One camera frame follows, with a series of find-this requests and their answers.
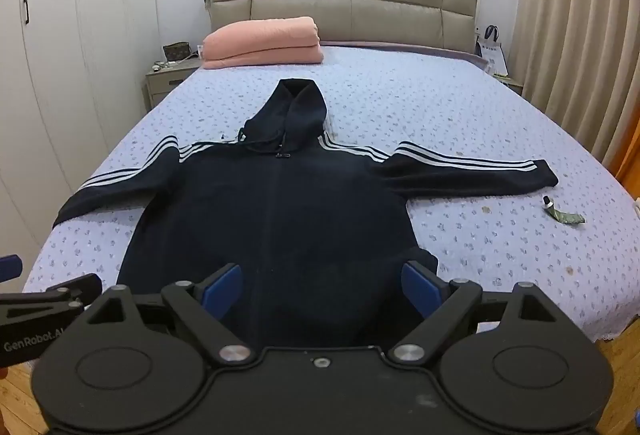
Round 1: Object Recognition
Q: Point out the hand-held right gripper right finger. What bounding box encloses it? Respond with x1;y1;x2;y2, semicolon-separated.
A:
390;261;563;366

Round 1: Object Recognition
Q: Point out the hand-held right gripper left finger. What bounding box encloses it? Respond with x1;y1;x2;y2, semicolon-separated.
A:
85;263;253;366

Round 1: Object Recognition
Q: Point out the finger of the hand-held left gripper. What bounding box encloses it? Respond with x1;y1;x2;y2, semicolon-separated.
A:
0;273;103;317
0;254;24;284

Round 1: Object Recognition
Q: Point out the dark navy striped hoodie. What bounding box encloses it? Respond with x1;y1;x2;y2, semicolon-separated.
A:
52;79;560;348

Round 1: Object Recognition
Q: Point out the crumpled green tube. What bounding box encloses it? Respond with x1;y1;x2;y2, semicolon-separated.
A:
543;196;586;227

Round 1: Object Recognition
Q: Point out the bed with blue patterned sheet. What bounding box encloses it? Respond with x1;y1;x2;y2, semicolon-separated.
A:
22;40;640;347

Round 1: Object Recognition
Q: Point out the grey bedside nightstand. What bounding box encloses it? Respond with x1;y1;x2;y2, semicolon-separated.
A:
145;56;203;110
492;73;525;98

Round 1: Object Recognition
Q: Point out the white wardrobe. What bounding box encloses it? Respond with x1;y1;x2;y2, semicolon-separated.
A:
0;0;167;266

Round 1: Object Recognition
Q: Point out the white paper shopping bag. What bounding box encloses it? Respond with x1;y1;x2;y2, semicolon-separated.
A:
475;26;509;76

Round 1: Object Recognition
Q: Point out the beige padded headboard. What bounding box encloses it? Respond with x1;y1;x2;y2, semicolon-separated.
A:
209;0;481;60

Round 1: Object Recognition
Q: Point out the beige curtain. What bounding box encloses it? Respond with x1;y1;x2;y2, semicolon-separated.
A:
510;0;640;178

